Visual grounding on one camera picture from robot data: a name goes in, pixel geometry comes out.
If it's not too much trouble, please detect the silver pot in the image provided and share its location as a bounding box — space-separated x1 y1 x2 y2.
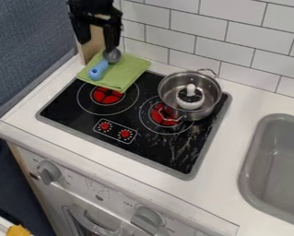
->
156 67 225 122

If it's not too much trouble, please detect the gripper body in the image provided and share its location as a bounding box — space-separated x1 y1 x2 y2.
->
65 0 124 27

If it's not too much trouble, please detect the green cloth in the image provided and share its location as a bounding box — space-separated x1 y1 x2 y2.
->
75 51 153 94

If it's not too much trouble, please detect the blue spoon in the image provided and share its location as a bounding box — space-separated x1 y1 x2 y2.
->
87 48 123 82

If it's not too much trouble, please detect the wooden post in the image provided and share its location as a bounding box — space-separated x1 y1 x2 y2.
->
75 13 112 66

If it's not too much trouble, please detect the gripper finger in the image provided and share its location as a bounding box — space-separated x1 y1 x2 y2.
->
68 14 94 45
101 21 124 53

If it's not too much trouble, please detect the toy sink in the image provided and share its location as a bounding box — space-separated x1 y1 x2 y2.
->
237 112 294 230

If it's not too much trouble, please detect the white toy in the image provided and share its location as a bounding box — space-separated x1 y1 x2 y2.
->
174 83 206 111

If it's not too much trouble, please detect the toy stove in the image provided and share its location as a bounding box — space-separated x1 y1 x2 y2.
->
34 70 234 182

